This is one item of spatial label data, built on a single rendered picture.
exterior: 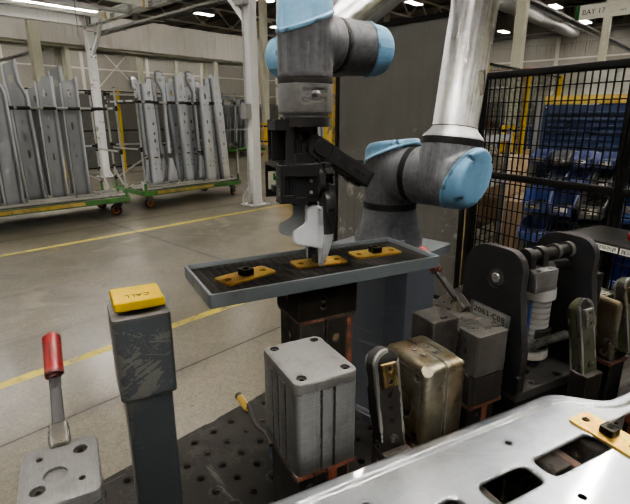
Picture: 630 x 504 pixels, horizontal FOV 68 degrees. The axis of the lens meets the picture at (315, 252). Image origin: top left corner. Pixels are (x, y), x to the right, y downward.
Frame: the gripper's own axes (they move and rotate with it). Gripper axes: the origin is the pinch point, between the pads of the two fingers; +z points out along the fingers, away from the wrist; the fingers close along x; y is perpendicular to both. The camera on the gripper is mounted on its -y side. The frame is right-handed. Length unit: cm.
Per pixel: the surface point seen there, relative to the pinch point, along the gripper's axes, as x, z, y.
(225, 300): 8.7, 1.9, 16.6
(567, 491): 36.7, 17.5, -12.3
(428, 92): -201, -34, -164
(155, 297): 5.2, 1.5, 24.5
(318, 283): 7.7, 1.9, 3.5
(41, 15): -1138, -217, 127
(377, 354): 20.2, 6.9, 1.3
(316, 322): 4.3, 9.4, 2.3
